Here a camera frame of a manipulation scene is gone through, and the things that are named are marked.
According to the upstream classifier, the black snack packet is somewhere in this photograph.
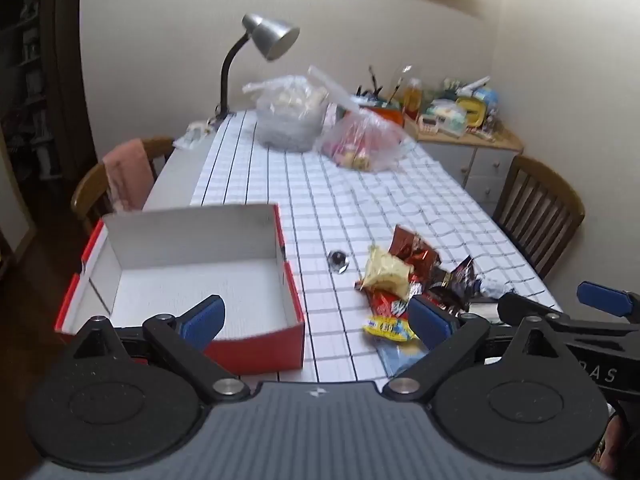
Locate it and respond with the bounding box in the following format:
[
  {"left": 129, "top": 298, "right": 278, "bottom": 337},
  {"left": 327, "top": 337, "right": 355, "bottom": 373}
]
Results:
[{"left": 430, "top": 255, "right": 481, "bottom": 311}]

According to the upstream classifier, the red cardboard box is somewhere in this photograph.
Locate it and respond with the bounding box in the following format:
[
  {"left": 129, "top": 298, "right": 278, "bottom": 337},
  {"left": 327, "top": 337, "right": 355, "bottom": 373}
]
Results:
[{"left": 54, "top": 203, "right": 306, "bottom": 376}]

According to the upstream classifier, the wooden slatted chair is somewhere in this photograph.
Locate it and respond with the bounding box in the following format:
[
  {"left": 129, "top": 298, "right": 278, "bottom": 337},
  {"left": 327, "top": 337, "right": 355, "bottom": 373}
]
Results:
[{"left": 492, "top": 155, "right": 586, "bottom": 281}]

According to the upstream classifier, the small clear wrapper pile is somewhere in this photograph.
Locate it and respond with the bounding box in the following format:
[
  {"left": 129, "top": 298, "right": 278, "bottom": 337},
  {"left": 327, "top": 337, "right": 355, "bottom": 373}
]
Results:
[{"left": 172, "top": 120, "right": 216, "bottom": 150}]

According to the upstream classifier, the holder with brushes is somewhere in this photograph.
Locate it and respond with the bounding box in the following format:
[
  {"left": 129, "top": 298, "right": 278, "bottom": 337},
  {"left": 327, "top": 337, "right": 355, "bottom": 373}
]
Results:
[{"left": 355, "top": 65, "right": 402, "bottom": 110}]

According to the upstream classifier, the light blue snack packet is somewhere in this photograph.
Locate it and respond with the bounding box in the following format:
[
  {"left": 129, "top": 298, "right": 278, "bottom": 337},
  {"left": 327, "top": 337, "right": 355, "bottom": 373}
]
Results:
[{"left": 375, "top": 337, "right": 433, "bottom": 378}]

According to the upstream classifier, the yellow candy packet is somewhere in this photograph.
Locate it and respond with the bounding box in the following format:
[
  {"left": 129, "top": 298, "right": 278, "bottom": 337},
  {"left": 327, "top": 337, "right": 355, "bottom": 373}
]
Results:
[{"left": 362, "top": 314, "right": 420, "bottom": 343}]

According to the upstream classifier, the grey desk lamp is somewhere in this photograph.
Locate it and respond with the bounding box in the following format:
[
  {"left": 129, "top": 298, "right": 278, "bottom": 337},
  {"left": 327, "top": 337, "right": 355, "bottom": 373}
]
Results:
[{"left": 215, "top": 14, "right": 301, "bottom": 122}]

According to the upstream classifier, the red snack packet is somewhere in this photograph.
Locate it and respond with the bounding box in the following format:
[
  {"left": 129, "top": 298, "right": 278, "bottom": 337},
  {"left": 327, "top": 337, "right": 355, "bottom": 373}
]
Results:
[{"left": 367, "top": 282, "right": 423, "bottom": 317}]

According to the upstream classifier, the checked white tablecloth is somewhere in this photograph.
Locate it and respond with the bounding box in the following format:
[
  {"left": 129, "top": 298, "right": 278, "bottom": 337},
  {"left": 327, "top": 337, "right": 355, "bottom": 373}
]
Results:
[{"left": 190, "top": 110, "right": 563, "bottom": 386}]

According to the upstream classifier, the white drawer cabinet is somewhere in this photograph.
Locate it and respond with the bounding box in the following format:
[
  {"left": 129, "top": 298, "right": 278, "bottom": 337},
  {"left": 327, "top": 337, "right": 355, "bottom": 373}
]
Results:
[{"left": 402, "top": 115, "right": 525, "bottom": 206}]

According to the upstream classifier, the clear bag of pink snacks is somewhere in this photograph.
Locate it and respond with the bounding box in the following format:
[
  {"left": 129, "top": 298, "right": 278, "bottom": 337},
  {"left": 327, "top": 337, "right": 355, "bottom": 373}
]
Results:
[{"left": 307, "top": 65, "right": 416, "bottom": 172}]

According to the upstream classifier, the amber bottle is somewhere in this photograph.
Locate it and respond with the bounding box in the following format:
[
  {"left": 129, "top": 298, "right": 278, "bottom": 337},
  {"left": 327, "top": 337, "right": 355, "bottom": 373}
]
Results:
[{"left": 402, "top": 77, "right": 423, "bottom": 121}]

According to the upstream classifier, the pile of desk clutter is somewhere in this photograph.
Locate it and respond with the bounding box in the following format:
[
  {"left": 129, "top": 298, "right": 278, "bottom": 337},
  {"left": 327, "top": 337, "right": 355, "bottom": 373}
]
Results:
[{"left": 419, "top": 75, "right": 502, "bottom": 142}]

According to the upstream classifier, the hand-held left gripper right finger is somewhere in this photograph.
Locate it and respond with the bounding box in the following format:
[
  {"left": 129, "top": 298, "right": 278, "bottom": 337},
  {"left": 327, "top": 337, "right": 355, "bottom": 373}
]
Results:
[{"left": 381, "top": 294, "right": 568, "bottom": 403}]

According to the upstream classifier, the cream snack packet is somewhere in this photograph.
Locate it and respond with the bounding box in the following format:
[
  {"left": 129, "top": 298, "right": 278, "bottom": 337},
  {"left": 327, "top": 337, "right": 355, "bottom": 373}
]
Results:
[{"left": 356, "top": 245, "right": 413, "bottom": 295}]

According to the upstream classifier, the dark bookshelf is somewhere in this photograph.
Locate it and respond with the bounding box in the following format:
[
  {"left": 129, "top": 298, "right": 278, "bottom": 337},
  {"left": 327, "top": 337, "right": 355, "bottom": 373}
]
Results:
[{"left": 0, "top": 0, "right": 86, "bottom": 181}]

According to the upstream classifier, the silver snack packet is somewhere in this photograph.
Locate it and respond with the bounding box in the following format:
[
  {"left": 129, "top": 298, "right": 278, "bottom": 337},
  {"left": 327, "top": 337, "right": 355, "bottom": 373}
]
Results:
[{"left": 467, "top": 297, "right": 501, "bottom": 323}]

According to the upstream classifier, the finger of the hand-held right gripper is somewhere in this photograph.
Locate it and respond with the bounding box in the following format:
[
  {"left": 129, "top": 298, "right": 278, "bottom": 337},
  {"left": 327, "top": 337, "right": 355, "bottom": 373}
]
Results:
[
  {"left": 497, "top": 292, "right": 640, "bottom": 343},
  {"left": 576, "top": 281, "right": 640, "bottom": 323}
]

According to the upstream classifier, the clear bag of white snacks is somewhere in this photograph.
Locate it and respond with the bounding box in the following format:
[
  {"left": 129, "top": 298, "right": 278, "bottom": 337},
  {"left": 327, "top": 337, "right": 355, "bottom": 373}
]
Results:
[{"left": 242, "top": 75, "right": 331, "bottom": 152}]

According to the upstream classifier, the pink cloth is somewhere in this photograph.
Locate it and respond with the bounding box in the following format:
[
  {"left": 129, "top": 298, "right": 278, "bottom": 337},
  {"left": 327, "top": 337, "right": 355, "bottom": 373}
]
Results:
[{"left": 102, "top": 139, "right": 156, "bottom": 213}]

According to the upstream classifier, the wrapped chocolate ball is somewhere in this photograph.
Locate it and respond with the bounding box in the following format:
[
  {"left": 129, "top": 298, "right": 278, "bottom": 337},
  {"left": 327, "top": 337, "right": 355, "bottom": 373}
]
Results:
[{"left": 327, "top": 249, "right": 351, "bottom": 275}]

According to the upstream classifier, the orange container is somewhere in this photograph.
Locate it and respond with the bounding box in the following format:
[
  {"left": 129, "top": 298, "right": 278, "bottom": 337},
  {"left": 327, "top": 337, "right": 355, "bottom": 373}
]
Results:
[{"left": 360, "top": 102, "right": 406, "bottom": 128}]

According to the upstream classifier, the brown cookie packet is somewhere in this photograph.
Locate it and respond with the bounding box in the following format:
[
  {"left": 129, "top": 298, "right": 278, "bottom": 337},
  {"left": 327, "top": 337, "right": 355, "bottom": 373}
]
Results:
[{"left": 390, "top": 224, "right": 442, "bottom": 286}]

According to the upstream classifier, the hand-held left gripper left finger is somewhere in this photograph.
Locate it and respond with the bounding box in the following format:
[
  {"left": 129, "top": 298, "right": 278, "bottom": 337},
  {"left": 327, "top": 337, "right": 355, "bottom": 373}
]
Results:
[{"left": 74, "top": 295, "right": 251, "bottom": 403}]

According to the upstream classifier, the wooden chair with pink cloth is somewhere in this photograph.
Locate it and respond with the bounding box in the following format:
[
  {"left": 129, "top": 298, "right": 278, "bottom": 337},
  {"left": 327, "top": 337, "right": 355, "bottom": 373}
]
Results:
[{"left": 70, "top": 137, "right": 176, "bottom": 236}]

